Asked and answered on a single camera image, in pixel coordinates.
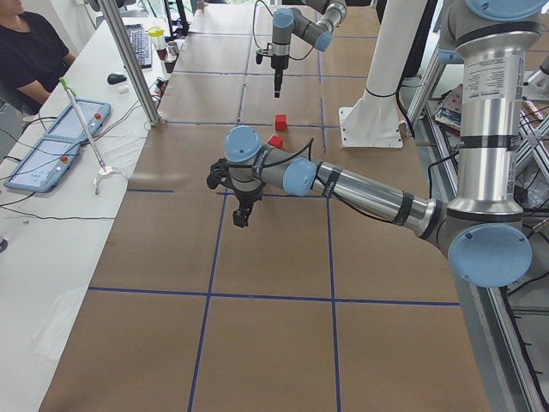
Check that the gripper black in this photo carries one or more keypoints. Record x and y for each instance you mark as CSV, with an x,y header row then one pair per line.
x,y
246,197
278,65

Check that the red block one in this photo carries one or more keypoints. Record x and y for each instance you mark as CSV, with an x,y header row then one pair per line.
x,y
276,141
280,122

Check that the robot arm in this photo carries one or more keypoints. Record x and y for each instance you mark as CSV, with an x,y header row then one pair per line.
x,y
480,230
291,21

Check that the metal cup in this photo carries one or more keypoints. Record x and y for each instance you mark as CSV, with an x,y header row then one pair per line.
x,y
172,48

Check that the brown paper table cover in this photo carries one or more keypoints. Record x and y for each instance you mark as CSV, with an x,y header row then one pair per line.
x,y
312,307

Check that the black keyboard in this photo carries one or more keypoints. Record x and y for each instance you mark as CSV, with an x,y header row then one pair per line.
x,y
141,44

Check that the black computer mouse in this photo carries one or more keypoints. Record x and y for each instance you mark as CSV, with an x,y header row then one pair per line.
x,y
115,78

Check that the teach pendant far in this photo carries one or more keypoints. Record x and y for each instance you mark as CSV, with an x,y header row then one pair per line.
x,y
68,127

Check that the teach pendant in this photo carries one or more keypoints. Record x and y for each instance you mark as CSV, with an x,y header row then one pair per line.
x,y
43,166
68,127

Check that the teach pendant near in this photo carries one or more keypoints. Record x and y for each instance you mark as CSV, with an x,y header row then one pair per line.
x,y
43,166

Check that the seated person black shirt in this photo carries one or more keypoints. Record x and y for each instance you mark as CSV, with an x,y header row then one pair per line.
x,y
33,56

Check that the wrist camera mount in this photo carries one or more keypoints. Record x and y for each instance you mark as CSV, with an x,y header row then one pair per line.
x,y
263,53
219,175

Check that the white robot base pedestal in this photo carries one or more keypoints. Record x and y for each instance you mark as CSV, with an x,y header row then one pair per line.
x,y
373,121

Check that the aluminium frame post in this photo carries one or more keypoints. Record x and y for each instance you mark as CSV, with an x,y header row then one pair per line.
x,y
114,21

